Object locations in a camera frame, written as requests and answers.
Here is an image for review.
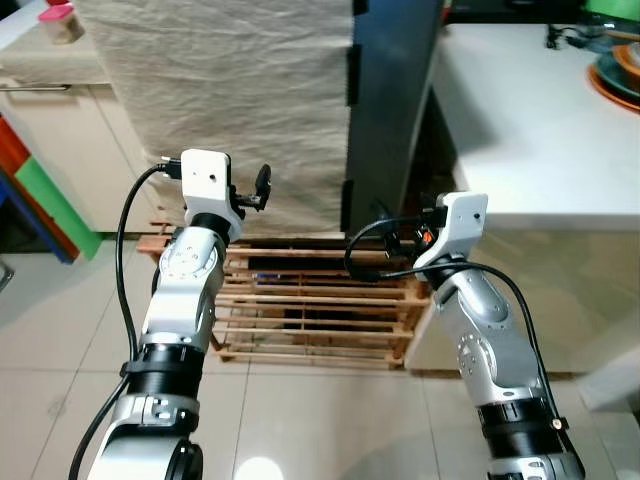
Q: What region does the beige wrinkled cloth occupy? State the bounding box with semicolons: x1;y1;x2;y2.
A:
75;0;358;239

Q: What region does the green plastic item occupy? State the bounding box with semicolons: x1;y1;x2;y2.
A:
585;0;640;23

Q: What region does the teal ceramic plate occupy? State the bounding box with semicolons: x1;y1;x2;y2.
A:
593;52;640;104

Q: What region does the blue flat board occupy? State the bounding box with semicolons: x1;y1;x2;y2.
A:
0;168;79;266

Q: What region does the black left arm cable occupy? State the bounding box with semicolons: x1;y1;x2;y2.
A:
68;155;184;480

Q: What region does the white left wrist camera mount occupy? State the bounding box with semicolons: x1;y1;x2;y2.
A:
178;149;246;219

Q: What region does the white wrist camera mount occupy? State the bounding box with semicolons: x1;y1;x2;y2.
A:
413;192;490;273
178;149;246;219

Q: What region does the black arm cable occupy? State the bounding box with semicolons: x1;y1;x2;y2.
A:
68;155;184;480
343;213;561;426

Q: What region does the silver cabinet handle bar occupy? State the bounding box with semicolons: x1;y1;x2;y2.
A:
0;83;73;94

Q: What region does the orange flat board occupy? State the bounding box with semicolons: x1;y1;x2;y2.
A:
0;113;33;181

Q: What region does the orange ceramic bowl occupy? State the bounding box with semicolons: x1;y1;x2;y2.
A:
612;42;640;83

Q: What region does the black metal stand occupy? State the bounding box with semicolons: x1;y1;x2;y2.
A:
545;22;604;53

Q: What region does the pink lid plastic container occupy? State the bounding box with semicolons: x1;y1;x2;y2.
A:
38;2;87;47

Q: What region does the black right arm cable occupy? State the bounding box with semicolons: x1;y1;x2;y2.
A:
343;213;561;426

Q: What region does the green flat board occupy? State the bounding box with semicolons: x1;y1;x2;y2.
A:
12;155;103;263

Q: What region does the black fridge with white interior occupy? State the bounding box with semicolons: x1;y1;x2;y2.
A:
340;0;448;239

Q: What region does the orange ceramic plate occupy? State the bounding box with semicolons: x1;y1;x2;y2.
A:
586;62;640;114

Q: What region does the white counter unit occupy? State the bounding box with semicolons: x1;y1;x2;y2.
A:
405;22;640;379

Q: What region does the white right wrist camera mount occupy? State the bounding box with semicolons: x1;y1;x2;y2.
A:
413;192;490;273

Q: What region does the wooden slatted rack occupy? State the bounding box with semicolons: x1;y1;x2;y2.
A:
138;232;433;371

